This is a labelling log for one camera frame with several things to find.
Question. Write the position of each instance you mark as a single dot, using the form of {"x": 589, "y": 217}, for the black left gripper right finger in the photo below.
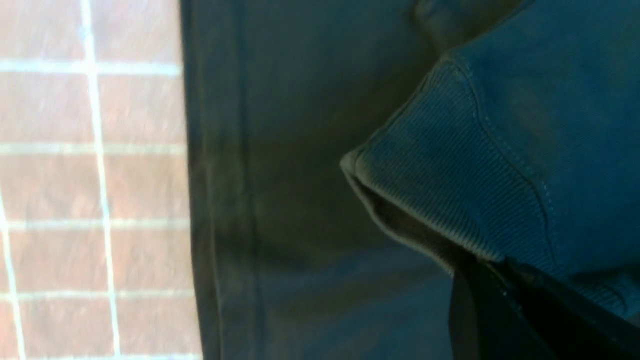
{"x": 574, "y": 327}

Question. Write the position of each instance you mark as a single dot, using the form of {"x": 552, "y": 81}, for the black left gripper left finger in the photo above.
{"x": 486, "y": 323}

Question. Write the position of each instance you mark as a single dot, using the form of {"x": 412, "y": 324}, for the dark gray long-sleeve top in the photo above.
{"x": 347, "y": 157}

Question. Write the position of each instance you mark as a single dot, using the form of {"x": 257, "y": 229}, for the pink grid-pattern table mat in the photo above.
{"x": 95, "y": 219}

